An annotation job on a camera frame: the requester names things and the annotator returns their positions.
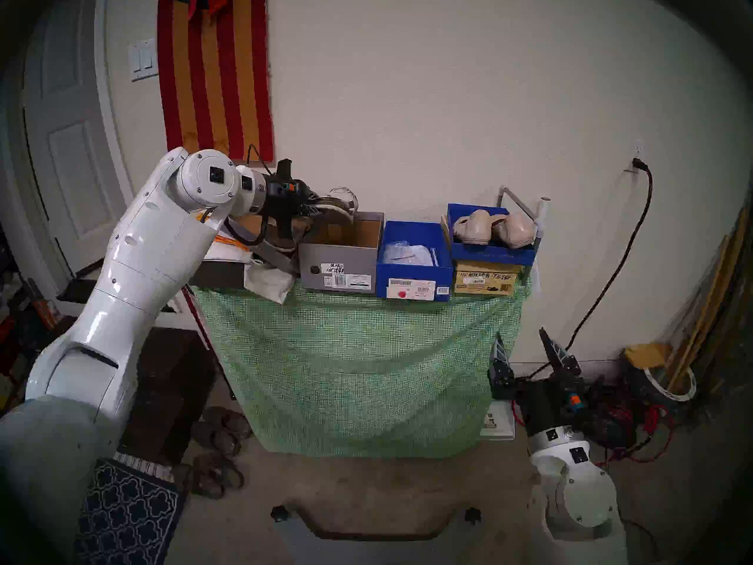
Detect white drawstring dust bag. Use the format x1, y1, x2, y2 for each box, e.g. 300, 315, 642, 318
203, 240, 254, 263

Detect blue bucket with white rim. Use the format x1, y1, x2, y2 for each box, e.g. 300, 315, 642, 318
624, 358, 698, 423

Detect red walking cane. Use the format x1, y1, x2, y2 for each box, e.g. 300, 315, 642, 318
181, 286, 236, 400

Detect blue white patterned rug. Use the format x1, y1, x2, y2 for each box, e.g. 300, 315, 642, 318
74, 452, 186, 565

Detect clear plastic bag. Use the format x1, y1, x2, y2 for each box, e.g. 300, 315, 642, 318
381, 240, 435, 267

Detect beige ballet flat shoe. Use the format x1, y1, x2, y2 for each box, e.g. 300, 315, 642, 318
491, 211, 536, 249
451, 210, 495, 245

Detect blue shoe box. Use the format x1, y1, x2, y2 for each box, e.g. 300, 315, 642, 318
375, 221, 454, 303

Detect dark brown shoe box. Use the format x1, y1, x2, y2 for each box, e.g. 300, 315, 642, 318
191, 261, 248, 291

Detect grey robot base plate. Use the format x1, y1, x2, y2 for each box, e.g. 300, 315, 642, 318
271, 505, 482, 565

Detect white cloth dust bag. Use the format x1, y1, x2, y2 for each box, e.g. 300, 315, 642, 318
244, 258, 295, 304

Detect white door frame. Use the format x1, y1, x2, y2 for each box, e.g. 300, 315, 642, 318
94, 0, 154, 217

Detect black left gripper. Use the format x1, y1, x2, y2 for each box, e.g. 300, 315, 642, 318
266, 159, 345, 239

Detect dark brown wooden steps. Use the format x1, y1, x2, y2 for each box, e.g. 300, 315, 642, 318
118, 327, 215, 464

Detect white panel door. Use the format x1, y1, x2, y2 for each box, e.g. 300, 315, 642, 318
18, 5, 136, 276

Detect blue shoe box lid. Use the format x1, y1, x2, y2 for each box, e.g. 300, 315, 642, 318
447, 203, 537, 267

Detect green checkered tablecloth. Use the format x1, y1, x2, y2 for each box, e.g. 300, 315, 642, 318
191, 272, 532, 458

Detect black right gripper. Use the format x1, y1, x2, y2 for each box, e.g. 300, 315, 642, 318
488, 327, 595, 438

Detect bundle of wooden sticks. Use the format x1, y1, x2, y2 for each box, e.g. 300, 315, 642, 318
665, 208, 753, 394

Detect brown slipper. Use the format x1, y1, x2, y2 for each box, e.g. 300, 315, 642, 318
190, 421, 241, 457
203, 406, 254, 440

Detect olive strap sandal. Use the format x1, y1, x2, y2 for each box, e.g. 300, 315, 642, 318
172, 463, 225, 500
194, 452, 245, 491

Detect white flat box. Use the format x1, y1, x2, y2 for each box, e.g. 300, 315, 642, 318
479, 400, 516, 441

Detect yellow padded envelope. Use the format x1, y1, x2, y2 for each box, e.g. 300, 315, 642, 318
624, 341, 674, 370

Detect black cable reel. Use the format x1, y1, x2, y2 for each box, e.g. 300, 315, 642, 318
582, 375, 648, 450

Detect tan cardboard shoe box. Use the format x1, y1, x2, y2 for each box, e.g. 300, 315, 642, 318
453, 260, 522, 295

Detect white light switch plate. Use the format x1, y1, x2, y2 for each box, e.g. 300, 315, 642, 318
128, 38, 159, 82

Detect red yellow striped wall flag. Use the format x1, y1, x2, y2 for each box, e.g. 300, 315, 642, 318
157, 0, 275, 163

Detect black red power cable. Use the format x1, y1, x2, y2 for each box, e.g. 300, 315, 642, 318
527, 158, 654, 382

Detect grey Vionic shoe box lid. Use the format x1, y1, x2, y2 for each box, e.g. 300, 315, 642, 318
226, 214, 301, 276

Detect grey cardboard shoe box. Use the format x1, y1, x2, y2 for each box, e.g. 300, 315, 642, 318
298, 211, 384, 294

